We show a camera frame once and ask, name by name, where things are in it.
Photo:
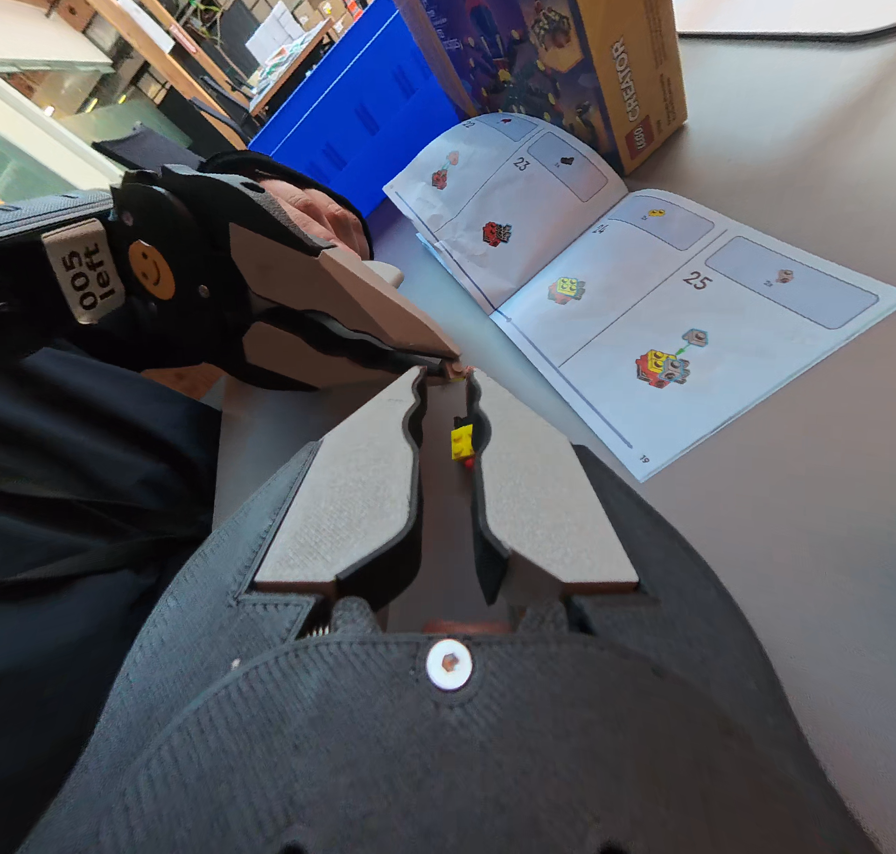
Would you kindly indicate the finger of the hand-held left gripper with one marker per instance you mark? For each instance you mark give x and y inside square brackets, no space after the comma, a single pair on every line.
[308,354]
[378,301]

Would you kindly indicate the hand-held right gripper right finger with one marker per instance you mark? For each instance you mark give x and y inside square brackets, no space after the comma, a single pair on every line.
[553,511]

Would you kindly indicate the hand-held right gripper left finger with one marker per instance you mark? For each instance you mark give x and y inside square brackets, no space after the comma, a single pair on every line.
[336,511]

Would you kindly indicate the small yellow red lego assembly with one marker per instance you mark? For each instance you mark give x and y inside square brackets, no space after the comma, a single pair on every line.
[462,440]

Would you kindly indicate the open lego instruction booklet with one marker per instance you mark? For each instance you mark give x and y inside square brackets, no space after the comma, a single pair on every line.
[630,308]

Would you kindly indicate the purple yellow lego set box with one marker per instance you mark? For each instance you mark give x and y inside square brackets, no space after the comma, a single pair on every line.
[532,49]

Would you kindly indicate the person's left hand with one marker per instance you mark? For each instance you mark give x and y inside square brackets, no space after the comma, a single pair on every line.
[336,223]

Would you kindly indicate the black office chair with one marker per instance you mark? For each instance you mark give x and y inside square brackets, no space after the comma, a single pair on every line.
[140,146]

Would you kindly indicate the blue plastic bin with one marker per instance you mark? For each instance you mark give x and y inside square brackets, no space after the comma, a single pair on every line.
[350,112]

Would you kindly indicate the person's dark clothing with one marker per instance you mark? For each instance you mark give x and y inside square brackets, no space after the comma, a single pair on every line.
[84,483]

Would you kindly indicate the wooden table with boxes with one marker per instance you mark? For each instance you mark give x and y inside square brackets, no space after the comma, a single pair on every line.
[287,63]

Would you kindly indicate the wooden shelf rack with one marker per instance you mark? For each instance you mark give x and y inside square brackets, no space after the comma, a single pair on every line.
[140,35]

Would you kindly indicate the grey desk mat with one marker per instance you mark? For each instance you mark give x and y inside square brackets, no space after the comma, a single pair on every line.
[784,7]

